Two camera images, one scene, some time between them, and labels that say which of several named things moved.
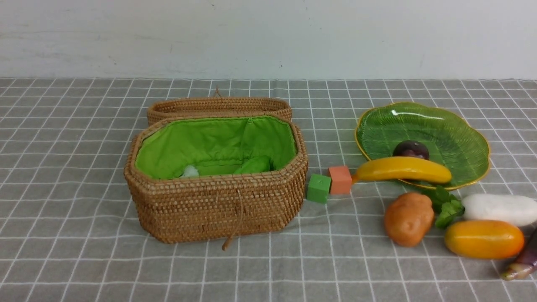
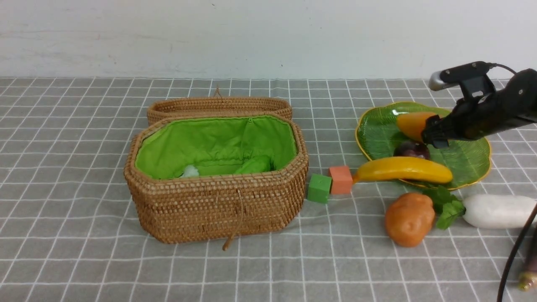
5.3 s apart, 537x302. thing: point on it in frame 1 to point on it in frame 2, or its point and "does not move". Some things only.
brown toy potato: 408,217 does not move
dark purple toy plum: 411,148 does not move
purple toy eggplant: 526,264 to 527,281
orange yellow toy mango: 484,239 to 413,123
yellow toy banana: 402,167 does not move
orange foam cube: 341,180 does not move
